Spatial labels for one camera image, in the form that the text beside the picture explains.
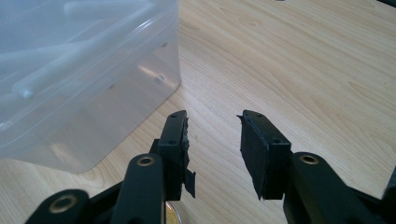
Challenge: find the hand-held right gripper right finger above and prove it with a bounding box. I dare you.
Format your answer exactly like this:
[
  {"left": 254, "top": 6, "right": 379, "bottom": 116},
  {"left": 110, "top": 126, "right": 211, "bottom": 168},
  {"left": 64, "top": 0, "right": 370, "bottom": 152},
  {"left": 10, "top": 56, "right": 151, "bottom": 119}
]
[{"left": 236, "top": 109, "right": 293, "bottom": 201}]

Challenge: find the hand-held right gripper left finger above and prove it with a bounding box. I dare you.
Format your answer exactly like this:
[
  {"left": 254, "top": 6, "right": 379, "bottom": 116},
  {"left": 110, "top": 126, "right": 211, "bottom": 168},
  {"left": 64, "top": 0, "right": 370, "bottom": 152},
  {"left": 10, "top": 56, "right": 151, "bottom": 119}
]
[{"left": 148, "top": 110, "right": 197, "bottom": 202}]

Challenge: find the clear plastic storage box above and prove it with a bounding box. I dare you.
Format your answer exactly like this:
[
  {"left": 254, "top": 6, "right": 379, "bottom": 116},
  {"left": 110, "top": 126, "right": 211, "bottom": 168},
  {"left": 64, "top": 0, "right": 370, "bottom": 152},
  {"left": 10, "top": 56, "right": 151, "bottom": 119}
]
[{"left": 0, "top": 0, "right": 182, "bottom": 175}]

